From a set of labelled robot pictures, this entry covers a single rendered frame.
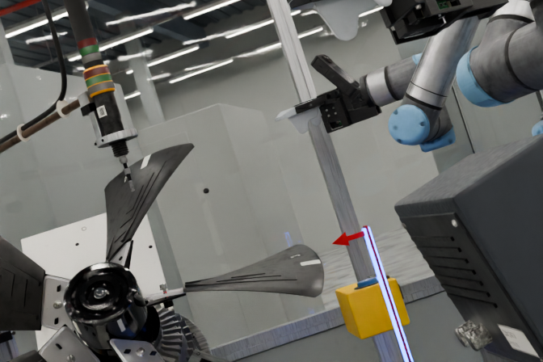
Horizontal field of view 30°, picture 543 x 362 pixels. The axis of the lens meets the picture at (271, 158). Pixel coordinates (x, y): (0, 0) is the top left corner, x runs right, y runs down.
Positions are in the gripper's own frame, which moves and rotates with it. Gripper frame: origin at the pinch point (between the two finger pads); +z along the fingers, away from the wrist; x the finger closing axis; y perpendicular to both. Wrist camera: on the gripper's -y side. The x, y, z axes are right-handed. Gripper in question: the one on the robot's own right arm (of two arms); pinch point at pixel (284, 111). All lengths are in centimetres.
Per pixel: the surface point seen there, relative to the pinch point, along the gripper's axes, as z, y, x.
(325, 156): 3.8, 13.9, 22.0
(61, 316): 22, 16, -67
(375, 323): -14, 42, -28
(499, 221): -64, 11, -116
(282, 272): -13, 22, -56
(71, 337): 18, 19, -72
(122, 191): 18.0, 1.6, -42.6
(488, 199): -64, 9, -116
